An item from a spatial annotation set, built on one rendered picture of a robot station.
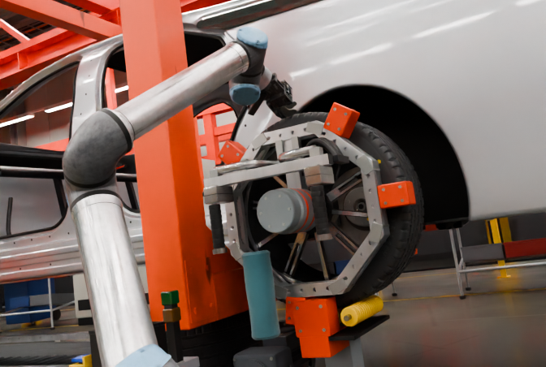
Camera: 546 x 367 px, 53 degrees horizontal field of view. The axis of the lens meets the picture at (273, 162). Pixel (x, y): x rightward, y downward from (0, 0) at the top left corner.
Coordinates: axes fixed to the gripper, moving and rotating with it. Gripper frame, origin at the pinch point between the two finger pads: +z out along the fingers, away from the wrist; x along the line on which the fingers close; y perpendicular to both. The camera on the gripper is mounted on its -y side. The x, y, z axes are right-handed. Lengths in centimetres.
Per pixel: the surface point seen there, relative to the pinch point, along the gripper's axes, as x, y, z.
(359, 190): -12.1, 6.8, 39.3
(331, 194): -31.0, 8.8, 10.1
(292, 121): -7.6, 4.2, -5.0
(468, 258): 109, -29, 367
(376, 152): -25.6, 28.5, 4.8
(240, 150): -15.4, -13.8, -10.0
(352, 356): -74, -3, 39
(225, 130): 463, -367, 407
